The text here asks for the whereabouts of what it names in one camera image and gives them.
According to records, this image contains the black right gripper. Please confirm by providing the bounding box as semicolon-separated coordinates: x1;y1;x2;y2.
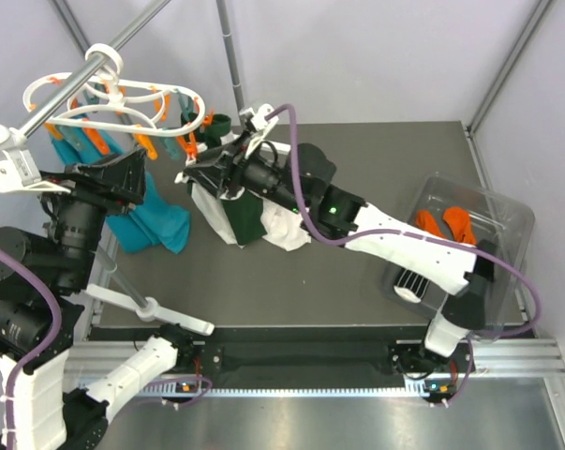
183;129;306;217

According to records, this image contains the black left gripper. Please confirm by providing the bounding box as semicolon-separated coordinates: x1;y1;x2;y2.
35;144;150;289

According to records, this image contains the white and green shirt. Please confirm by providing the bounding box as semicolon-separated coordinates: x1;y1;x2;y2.
184;112;311;251

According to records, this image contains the white clip hanger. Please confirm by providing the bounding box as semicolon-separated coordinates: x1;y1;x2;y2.
41;43;215;160

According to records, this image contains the orange sock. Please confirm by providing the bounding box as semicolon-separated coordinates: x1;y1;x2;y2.
442;206;477;246
414;210;446;239

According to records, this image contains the black white striped sock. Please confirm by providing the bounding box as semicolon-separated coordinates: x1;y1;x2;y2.
174;165;202;185

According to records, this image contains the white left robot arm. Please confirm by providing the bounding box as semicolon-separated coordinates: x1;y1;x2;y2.
0;150;195;449

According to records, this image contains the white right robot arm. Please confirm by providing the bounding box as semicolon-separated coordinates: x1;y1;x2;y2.
175;142;493;371

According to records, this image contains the teal cloth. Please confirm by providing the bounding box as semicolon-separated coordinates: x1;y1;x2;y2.
51;125;191;254

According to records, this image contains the grey metal clothes rack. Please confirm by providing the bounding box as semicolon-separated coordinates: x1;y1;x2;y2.
0;0;245;337

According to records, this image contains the clear plastic bin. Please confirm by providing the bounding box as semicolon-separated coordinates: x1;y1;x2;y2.
379;172;535;339

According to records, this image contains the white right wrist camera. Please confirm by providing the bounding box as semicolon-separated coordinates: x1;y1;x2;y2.
239;103;279;158

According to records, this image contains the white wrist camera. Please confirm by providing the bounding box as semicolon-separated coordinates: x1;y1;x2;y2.
0;149;71;194
239;103;279;158

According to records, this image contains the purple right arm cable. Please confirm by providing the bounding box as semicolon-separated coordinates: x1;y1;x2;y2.
267;103;543;409

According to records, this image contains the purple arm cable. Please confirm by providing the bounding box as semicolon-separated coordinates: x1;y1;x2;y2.
0;238;216;450
267;103;543;409

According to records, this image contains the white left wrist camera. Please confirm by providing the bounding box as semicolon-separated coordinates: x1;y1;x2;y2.
0;149;71;194

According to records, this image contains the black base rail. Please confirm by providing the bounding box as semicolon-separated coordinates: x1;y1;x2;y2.
87;322;536;390

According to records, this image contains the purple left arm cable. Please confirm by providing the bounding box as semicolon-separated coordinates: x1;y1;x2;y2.
0;238;216;450

